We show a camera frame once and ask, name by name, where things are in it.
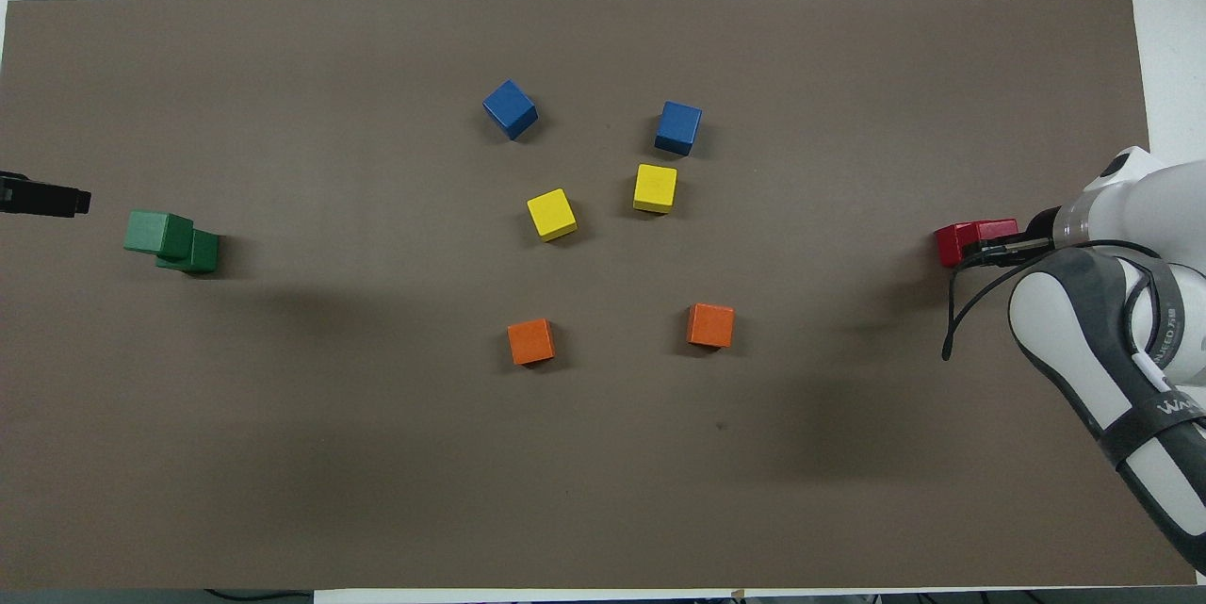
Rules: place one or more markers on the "brown table mat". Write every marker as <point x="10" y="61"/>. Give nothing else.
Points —
<point x="603" y="453"/>

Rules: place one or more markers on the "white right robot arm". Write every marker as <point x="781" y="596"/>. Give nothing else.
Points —
<point x="1074" y="331"/>

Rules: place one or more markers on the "yellow wooden cube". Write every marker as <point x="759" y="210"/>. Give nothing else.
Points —
<point x="655" y="187"/>
<point x="551" y="214"/>

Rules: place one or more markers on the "orange wooden cube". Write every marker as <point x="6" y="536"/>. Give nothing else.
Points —
<point x="531" y="341"/>
<point x="710" y="325"/>

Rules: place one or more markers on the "blue wooden cube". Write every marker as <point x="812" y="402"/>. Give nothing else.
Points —
<point x="678" y="125"/>
<point x="510" y="107"/>

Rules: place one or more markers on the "green wooden cube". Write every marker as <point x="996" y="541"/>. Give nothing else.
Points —
<point x="155" y="232"/>
<point x="203" y="253"/>

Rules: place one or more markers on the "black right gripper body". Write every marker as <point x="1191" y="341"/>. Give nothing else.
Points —
<point x="1036" y="238"/>

